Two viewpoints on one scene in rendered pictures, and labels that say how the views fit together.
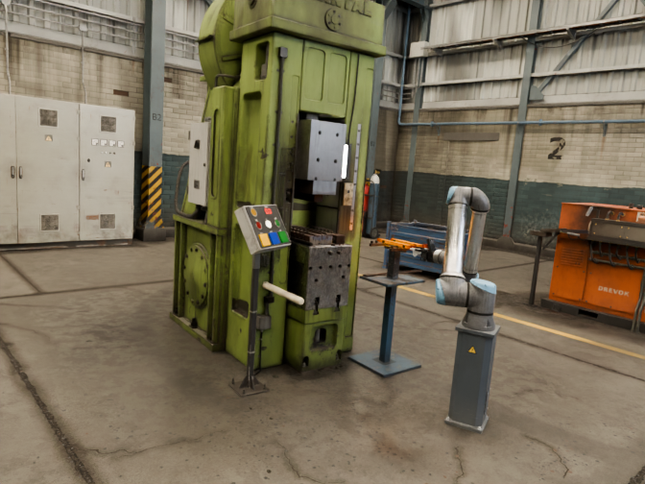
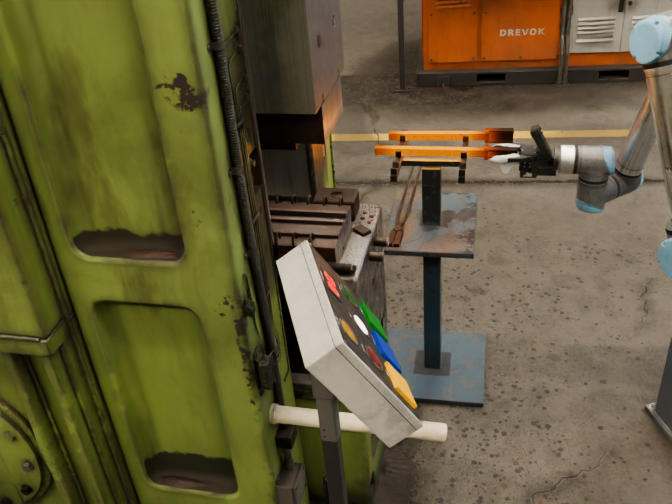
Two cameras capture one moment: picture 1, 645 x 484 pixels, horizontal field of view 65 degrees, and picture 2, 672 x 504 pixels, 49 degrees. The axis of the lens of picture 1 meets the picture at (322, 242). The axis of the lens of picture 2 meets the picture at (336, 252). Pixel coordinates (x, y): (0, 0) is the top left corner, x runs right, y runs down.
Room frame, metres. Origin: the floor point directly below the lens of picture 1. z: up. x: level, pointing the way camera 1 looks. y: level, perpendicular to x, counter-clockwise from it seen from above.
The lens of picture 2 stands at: (2.19, 1.06, 2.01)
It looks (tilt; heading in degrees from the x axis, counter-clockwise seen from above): 33 degrees down; 322
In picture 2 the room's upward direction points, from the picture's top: 5 degrees counter-clockwise
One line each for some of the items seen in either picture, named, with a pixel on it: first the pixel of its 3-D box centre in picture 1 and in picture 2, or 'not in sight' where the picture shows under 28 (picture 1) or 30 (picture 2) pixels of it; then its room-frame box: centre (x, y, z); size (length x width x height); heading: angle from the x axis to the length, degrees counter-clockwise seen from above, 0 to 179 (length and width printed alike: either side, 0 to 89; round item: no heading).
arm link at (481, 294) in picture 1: (480, 295); not in sight; (2.88, -0.95, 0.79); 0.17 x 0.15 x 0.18; 80
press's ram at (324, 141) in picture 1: (315, 151); (241, 0); (3.70, 0.10, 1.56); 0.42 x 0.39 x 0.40; 37
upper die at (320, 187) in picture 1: (307, 185); (250, 107); (3.68, 0.14, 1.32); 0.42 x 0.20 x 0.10; 37
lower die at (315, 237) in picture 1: (304, 234); (268, 231); (3.68, 0.14, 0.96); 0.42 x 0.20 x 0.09; 37
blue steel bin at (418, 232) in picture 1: (431, 249); not in sight; (7.43, -1.63, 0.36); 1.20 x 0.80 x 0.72; 48
